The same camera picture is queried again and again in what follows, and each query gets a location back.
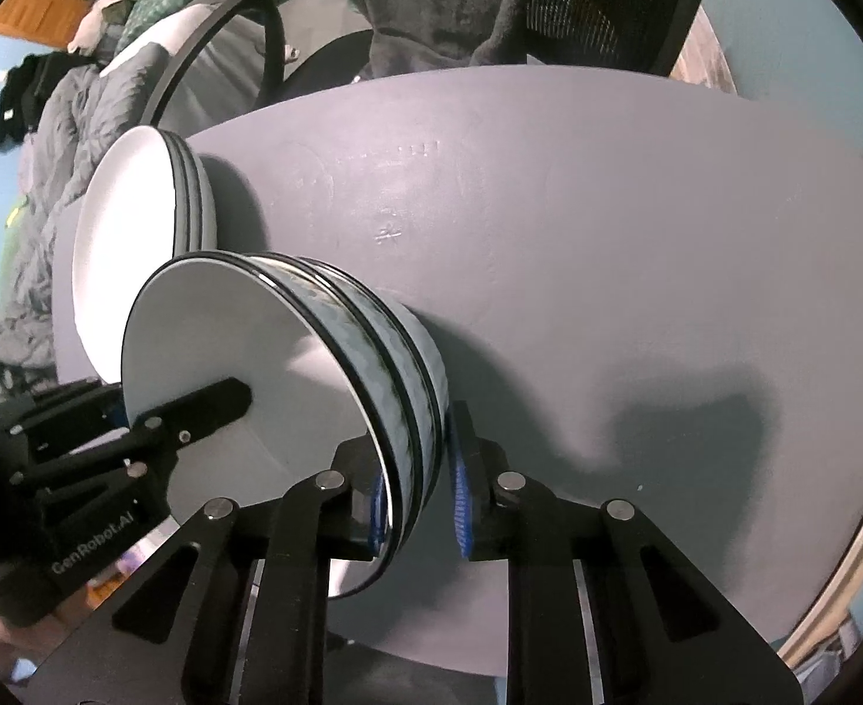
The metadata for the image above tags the beige clothes pile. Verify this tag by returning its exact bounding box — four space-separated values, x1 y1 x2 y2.
79 0 142 52

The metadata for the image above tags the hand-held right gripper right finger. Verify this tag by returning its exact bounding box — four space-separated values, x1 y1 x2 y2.
446 400 803 705

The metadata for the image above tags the wooden board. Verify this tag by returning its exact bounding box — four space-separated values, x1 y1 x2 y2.
776 492 863 669

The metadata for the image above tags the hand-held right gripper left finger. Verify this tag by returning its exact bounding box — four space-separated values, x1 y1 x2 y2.
23 441 395 705

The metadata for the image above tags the green cushion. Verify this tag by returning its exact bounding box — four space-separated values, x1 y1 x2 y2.
0 202 28 324

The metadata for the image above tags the black clothes pile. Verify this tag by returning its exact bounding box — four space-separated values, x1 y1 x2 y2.
0 51 90 152

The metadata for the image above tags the white bowl dark rim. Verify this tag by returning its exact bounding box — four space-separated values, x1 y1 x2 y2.
121 251 403 597
255 253 421 537
299 257 451 471

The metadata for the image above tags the grey quilted duvet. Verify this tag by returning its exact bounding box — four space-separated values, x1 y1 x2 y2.
0 44 160 383

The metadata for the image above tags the dark grey fleece blanket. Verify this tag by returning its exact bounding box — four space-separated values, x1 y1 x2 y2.
303 0 550 78

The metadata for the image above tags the black mesh office chair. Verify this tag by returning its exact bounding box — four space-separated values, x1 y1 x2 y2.
148 0 718 133

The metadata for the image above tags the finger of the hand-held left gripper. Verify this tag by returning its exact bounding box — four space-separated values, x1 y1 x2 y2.
0 378 127 449
126 377 254 464

